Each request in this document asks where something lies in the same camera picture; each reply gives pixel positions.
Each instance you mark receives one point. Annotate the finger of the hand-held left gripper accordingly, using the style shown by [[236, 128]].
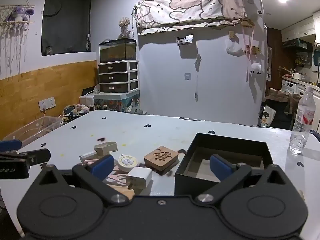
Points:
[[37, 156], [10, 145]]

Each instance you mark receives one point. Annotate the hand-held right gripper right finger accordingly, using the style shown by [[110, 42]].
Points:
[[220, 167]]

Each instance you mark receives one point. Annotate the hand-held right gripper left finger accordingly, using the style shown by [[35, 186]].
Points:
[[102, 167]]

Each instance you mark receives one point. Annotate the white charger adapter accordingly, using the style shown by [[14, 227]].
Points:
[[140, 177]]

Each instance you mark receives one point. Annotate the black square box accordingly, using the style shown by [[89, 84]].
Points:
[[200, 172]]

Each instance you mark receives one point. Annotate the clear plastic storage bin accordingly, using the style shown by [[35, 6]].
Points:
[[32, 128]]

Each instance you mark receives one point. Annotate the light wooden board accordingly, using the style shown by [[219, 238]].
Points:
[[122, 192]]

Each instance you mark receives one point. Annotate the pile of plush toys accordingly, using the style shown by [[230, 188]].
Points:
[[75, 111]]

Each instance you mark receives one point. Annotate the carved wooden block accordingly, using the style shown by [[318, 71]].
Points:
[[161, 158]]

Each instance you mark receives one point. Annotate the teal patterned cabinet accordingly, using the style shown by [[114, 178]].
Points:
[[117, 102]]

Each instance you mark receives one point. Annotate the white storage box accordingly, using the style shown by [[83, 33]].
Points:
[[86, 102]]

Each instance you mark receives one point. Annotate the white printed tote bag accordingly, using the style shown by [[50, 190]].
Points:
[[267, 116]]

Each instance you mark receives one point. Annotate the chair with brown cloth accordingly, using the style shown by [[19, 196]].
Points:
[[283, 105]]

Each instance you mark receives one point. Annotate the white plastic drawer unit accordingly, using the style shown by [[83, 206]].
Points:
[[118, 76]]

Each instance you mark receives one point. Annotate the clear plastic water bottle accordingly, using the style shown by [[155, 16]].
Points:
[[302, 122]]

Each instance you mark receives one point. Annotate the white plush sheep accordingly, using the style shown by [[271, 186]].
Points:
[[256, 68]]

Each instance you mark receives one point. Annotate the white washing machine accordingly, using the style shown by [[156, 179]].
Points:
[[289, 88]]

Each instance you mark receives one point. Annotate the glass fish tank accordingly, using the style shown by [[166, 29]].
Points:
[[117, 51]]

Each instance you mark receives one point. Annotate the white hanging bag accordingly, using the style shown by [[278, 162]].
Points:
[[233, 47]]

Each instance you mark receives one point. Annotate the purple plush toy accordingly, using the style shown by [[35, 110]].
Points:
[[18, 12]]

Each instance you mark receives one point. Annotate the dark window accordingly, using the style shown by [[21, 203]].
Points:
[[66, 20]]

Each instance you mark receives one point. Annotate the dried flower vase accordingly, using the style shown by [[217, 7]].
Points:
[[124, 27]]

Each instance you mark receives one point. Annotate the white kitchen cabinet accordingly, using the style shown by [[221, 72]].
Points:
[[297, 28]]

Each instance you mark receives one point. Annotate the printed blanket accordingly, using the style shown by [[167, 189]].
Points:
[[190, 7]]

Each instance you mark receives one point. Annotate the white wall outlet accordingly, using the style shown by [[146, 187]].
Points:
[[47, 103]]

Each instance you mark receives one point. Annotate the small wall hook plate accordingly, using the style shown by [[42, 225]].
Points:
[[187, 76]]

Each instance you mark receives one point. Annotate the macrame wall hanging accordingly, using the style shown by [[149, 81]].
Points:
[[10, 32]]

